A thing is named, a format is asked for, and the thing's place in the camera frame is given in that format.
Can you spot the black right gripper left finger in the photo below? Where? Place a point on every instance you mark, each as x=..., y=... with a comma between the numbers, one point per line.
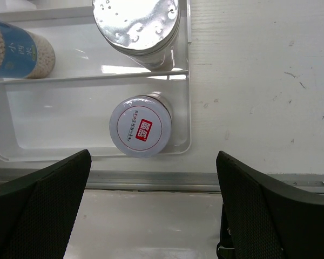
x=38, y=210

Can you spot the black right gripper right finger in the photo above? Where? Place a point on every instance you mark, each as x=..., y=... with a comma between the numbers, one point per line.
x=268, y=218

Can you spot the short spice jar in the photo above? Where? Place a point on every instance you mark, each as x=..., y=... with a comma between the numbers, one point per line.
x=141, y=126

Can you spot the tall blue-label shaker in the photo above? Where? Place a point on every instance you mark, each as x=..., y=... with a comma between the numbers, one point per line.
x=145, y=31
x=24, y=54

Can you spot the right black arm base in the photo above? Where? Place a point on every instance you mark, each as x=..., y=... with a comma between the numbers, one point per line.
x=225, y=247

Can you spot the white plastic organizer tray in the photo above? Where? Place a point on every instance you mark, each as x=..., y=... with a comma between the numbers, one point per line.
x=52, y=118

